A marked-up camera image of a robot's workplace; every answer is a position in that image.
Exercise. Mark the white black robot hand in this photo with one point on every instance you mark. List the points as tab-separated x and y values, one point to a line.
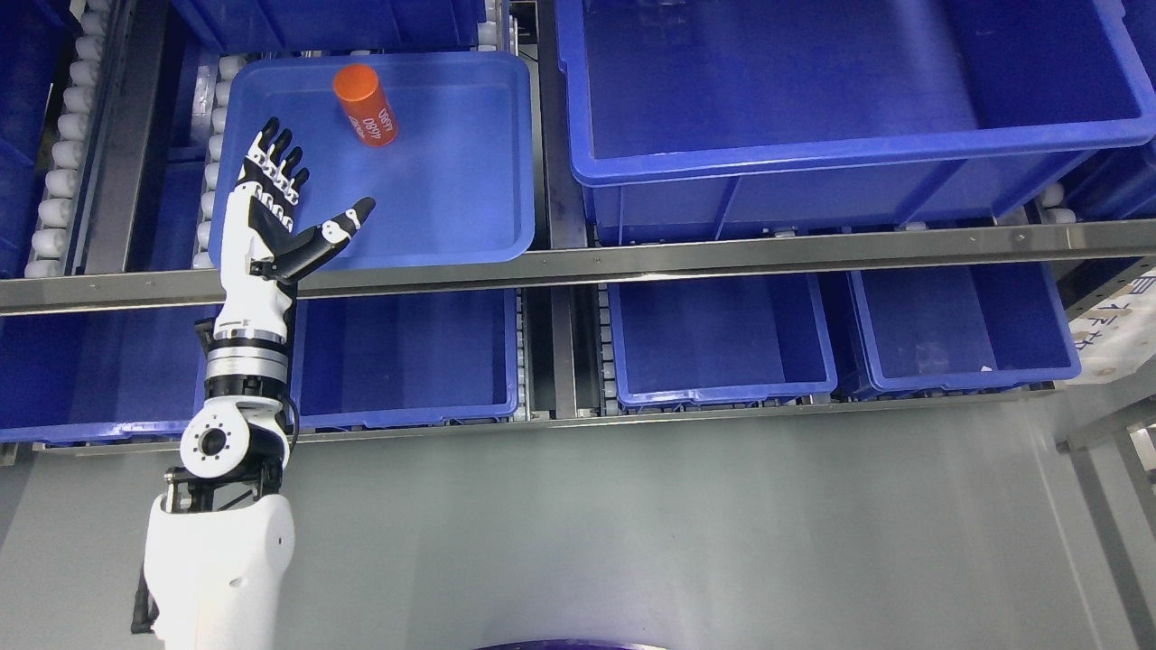
261	259

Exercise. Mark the orange cylindrical capacitor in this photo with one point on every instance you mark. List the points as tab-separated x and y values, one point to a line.
362	98

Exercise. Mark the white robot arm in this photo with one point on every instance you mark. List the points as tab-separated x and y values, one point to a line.
221	535

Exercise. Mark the blue bin lower left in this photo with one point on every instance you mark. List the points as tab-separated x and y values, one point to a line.
373	362

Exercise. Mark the shallow blue tray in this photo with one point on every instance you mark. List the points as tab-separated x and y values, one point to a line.
456	187

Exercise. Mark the white roller track left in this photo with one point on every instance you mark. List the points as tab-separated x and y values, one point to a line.
65	145

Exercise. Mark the blue bin top left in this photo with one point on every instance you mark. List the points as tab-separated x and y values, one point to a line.
237	27

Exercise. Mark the blue bin far left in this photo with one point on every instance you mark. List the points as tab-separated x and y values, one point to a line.
33	35

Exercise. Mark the blue bin lower middle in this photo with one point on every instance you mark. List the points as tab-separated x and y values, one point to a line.
720	340

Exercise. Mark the large blue bin upper right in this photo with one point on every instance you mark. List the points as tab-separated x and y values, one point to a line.
707	120

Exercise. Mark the blue bin lower right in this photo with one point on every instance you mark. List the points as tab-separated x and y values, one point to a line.
953	328

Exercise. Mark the white printed cardboard box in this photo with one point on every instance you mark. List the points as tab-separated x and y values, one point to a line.
1117	336

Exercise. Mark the steel shelf frame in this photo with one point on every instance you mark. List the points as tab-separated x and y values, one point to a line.
619	264

